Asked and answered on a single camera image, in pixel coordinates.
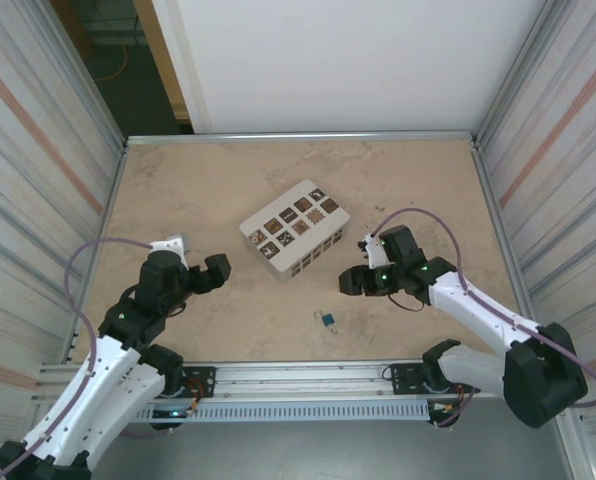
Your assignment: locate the white box with brown tiles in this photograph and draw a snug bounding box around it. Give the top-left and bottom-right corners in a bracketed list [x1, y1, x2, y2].
[238, 179, 353, 285]

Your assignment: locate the black controller board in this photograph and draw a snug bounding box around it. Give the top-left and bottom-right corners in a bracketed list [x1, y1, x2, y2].
[426, 399, 463, 430]
[150, 407, 200, 432]

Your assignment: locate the aluminium table edge profile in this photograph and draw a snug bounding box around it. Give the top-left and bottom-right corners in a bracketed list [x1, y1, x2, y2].
[124, 130, 481, 148]

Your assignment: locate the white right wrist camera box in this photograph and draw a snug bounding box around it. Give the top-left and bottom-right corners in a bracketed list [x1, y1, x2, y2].
[357, 234, 391, 272]

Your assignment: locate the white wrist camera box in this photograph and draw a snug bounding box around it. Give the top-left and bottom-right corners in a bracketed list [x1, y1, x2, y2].
[357, 234, 391, 272]
[149, 232, 193, 266]

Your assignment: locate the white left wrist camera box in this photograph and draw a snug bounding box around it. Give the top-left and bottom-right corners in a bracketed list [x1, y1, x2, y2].
[149, 232, 193, 266]

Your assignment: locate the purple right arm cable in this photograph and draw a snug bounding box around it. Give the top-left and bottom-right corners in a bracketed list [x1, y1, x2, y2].
[370, 207, 596, 430]

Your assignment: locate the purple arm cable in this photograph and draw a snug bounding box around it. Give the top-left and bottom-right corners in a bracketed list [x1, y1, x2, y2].
[0, 237, 175, 480]
[370, 207, 596, 430]

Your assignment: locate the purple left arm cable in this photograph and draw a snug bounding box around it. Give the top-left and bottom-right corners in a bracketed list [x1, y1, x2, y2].
[0, 237, 175, 480]

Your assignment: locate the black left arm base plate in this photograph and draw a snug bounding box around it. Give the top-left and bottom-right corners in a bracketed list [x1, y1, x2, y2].
[142, 366, 217, 400]

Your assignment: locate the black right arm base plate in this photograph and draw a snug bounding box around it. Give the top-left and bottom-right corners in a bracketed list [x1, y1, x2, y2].
[389, 361, 481, 397]

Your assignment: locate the aluminium mounting rail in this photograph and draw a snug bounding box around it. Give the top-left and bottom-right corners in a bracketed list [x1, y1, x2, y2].
[31, 356, 577, 405]

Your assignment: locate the grey slotted cable duct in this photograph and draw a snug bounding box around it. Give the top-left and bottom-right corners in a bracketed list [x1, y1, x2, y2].
[127, 401, 432, 424]

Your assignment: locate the wooden door frame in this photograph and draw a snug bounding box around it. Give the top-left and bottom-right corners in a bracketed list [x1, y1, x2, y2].
[131, 0, 191, 122]

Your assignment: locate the orange cable on floor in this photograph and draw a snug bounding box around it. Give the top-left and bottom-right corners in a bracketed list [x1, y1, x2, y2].
[96, 43, 130, 82]

